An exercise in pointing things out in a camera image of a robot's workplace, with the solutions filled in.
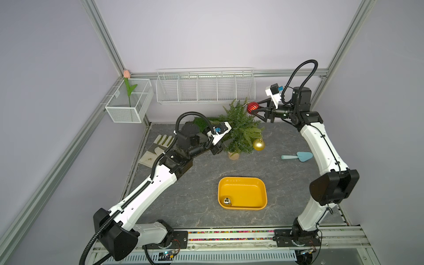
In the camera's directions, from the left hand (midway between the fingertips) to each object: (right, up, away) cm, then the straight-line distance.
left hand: (228, 132), depth 66 cm
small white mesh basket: (-52, +19, +23) cm, 60 cm away
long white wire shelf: (-12, +30, +33) cm, 46 cm away
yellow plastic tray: (+9, -32, +22) cm, 40 cm away
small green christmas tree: (+9, +2, +14) cm, 17 cm away
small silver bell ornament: (0, -34, +15) cm, 37 cm away
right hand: (+11, +11, +7) cm, 18 cm away
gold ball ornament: (+14, -6, +9) cm, 18 cm away
